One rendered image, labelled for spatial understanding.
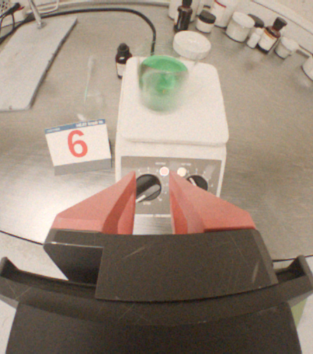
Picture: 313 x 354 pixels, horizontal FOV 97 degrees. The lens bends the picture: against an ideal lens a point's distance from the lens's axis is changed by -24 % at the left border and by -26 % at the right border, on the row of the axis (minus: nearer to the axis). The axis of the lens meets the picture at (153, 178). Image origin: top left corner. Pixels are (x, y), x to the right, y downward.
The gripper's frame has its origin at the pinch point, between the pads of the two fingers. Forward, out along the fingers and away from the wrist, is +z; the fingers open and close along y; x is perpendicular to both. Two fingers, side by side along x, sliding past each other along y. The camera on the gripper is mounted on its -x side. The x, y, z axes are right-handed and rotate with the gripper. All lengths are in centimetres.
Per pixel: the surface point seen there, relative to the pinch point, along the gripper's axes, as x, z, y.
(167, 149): 1.6, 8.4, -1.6
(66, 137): 1.4, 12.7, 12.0
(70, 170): 6.1, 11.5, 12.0
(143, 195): 5.3, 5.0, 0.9
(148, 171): 3.7, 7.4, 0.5
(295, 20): -29, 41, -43
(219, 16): -22.2, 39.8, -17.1
